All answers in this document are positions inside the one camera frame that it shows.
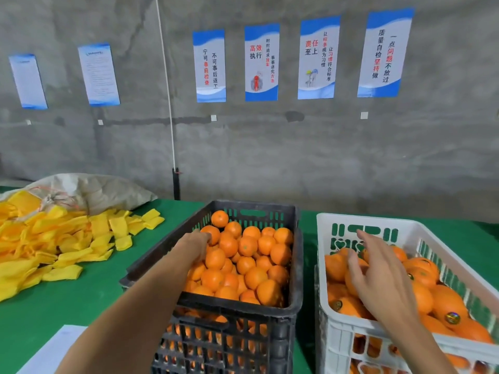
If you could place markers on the person's right hand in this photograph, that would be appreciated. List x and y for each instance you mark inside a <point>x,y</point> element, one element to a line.
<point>382,284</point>

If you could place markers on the person's left hand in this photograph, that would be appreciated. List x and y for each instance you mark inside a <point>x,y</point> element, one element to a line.
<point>191,245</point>

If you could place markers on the black plastic crate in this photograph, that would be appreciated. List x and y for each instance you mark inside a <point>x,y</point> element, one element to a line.
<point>156,261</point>

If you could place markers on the pile of oranges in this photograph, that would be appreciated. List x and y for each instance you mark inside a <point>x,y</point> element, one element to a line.
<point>249,265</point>

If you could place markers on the heap of labelled oranges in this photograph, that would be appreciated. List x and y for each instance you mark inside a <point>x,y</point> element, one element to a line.
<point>444,304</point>

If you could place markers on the white plastic crate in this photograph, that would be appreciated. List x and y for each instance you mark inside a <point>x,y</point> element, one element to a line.
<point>351,218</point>

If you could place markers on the person's left forearm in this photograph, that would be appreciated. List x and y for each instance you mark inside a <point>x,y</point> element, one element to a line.
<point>129,319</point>

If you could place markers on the beige woven sack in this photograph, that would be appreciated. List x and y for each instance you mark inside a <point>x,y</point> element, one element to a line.
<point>93,190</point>

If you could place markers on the pile of yellow bags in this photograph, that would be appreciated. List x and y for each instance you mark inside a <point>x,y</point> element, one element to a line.
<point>47,237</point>

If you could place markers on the white pole with black base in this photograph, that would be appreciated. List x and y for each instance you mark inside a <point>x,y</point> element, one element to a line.
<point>165,89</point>

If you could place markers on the green felt table cover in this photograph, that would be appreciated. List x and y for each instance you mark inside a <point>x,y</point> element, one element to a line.
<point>47,323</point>

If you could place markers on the white printed paper sheet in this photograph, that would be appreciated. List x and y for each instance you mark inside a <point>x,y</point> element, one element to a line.
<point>51,353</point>

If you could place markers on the white notice with blue border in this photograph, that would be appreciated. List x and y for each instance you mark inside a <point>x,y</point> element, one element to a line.
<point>99,74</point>
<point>28,81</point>

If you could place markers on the blue white wall poster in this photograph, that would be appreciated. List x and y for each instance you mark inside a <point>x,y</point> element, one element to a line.
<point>210,66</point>
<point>319,58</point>
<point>385,53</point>
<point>262,63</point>

